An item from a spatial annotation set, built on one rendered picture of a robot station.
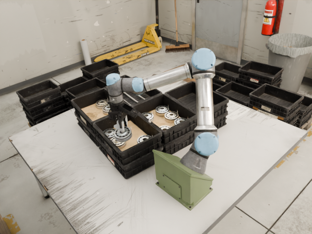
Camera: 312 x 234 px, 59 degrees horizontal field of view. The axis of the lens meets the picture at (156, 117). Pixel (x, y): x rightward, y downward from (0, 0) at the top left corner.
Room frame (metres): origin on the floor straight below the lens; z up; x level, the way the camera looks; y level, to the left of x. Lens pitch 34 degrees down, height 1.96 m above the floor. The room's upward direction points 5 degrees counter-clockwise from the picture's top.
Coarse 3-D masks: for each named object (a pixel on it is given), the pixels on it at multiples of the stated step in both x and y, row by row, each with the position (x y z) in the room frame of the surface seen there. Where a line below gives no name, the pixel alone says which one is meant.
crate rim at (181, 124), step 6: (156, 96) 1.80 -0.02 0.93; (168, 96) 1.78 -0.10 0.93; (144, 102) 1.73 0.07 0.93; (186, 108) 1.60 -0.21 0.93; (186, 120) 1.45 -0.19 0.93; (192, 120) 1.47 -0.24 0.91; (156, 126) 1.41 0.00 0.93; (174, 126) 1.40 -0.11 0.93; (180, 126) 1.42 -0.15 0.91; (162, 132) 1.35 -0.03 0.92; (168, 132) 1.36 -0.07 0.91
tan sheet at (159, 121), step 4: (152, 112) 1.73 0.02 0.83; (156, 116) 1.68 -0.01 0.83; (160, 116) 1.67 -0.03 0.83; (156, 120) 1.62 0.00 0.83; (160, 120) 1.62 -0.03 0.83; (164, 120) 1.62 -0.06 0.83; (156, 124) 1.57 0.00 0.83; (160, 124) 1.57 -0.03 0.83; (164, 124) 1.56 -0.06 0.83; (168, 124) 1.56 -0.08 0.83; (172, 124) 1.56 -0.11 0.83
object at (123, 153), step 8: (144, 120) 1.49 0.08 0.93; (96, 128) 1.46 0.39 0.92; (104, 136) 1.35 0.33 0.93; (152, 136) 1.31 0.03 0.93; (160, 136) 1.33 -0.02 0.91; (112, 144) 1.27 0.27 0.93; (136, 144) 1.25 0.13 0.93; (144, 144) 1.27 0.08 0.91; (120, 152) 1.19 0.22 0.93; (128, 152) 1.21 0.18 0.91
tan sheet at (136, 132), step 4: (128, 124) 1.60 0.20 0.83; (132, 124) 1.60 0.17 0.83; (132, 128) 1.55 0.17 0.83; (136, 128) 1.55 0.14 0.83; (132, 132) 1.50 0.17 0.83; (136, 132) 1.50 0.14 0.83; (140, 132) 1.50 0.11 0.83; (132, 136) 1.46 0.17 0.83; (136, 136) 1.45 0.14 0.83; (128, 140) 1.42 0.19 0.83; (132, 140) 1.42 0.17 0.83; (136, 140) 1.41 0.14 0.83; (128, 144) 1.38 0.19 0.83; (132, 144) 1.38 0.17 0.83; (124, 148) 1.34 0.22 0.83; (128, 148) 1.34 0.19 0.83
